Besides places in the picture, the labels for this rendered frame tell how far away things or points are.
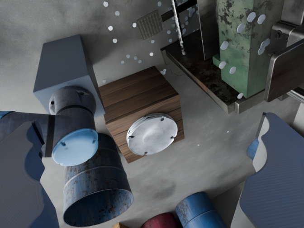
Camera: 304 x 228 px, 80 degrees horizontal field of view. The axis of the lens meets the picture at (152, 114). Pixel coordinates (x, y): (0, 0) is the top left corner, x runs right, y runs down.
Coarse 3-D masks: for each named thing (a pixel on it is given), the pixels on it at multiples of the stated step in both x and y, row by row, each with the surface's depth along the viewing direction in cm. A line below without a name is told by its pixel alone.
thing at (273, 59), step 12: (276, 24) 48; (288, 24) 46; (276, 36) 48; (288, 36) 46; (300, 36) 43; (276, 48) 51; (288, 48) 38; (300, 48) 38; (276, 60) 38; (288, 60) 39; (300, 60) 41; (276, 72) 41; (288, 72) 42; (300, 72) 44; (276, 84) 43; (288, 84) 45; (300, 84) 47; (264, 96) 46; (276, 96) 47
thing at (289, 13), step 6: (288, 0) 45; (294, 0) 43; (300, 0) 42; (288, 6) 45; (294, 6) 44; (300, 6) 43; (282, 12) 47; (288, 12) 46; (294, 12) 45; (300, 12) 43; (282, 18) 48; (288, 18) 47; (294, 18) 45; (300, 18) 44; (294, 24) 46; (300, 24) 45; (282, 96) 62; (288, 96) 64
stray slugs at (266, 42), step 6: (252, 12) 44; (252, 18) 45; (258, 18) 46; (264, 18) 47; (240, 24) 45; (240, 30) 46; (264, 42) 52; (222, 48) 48; (264, 48) 53; (222, 66) 52; (234, 66) 54; (240, 96) 63
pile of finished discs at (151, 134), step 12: (144, 120) 92; (156, 120) 94; (168, 120) 98; (132, 132) 93; (144, 132) 97; (156, 132) 99; (168, 132) 104; (132, 144) 99; (144, 144) 103; (156, 144) 107; (168, 144) 111
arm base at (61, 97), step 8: (64, 88) 59; (72, 88) 59; (80, 88) 61; (56, 96) 58; (64, 96) 57; (72, 96) 57; (80, 96) 60; (88, 96) 61; (56, 104) 56; (64, 104) 55; (72, 104) 55; (80, 104) 56; (88, 104) 59; (56, 112) 55
